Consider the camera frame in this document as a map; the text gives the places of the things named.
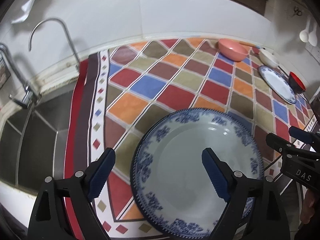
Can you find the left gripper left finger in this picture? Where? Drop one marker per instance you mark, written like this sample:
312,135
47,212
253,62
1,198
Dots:
98,172

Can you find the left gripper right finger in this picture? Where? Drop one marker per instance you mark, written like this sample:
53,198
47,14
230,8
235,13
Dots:
219,172

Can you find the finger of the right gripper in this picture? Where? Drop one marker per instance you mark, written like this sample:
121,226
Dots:
304,136
279,144

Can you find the red black bowl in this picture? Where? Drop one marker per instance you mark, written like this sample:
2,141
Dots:
296,84

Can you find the large blue white plate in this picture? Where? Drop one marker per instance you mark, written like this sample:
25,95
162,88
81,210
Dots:
169,182

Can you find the small blue white plate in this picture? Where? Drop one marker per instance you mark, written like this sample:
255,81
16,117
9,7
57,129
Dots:
278,83

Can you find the white bowl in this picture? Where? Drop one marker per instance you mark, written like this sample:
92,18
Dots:
268,58

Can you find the pink bowl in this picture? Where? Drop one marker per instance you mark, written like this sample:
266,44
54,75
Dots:
232,50

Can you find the steel kitchen sink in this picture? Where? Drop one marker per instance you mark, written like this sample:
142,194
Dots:
33,142

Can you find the person right hand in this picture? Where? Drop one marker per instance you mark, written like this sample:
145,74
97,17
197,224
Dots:
309,215

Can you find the colourful diamond pattern mat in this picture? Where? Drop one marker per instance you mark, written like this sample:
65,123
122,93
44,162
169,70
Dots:
121,92

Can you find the white spoon right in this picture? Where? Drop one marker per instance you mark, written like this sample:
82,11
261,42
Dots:
313,35

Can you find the chrome main faucet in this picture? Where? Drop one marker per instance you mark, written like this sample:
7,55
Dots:
31,95

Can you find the thin gooseneck faucet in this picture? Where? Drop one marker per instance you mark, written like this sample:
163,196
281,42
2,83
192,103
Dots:
52,36

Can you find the black scissors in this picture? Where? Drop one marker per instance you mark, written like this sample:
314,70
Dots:
297,11

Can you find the paper towel pack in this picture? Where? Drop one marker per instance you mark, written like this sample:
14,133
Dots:
21,10

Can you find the white wall socket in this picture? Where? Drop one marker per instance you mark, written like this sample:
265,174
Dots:
314,51

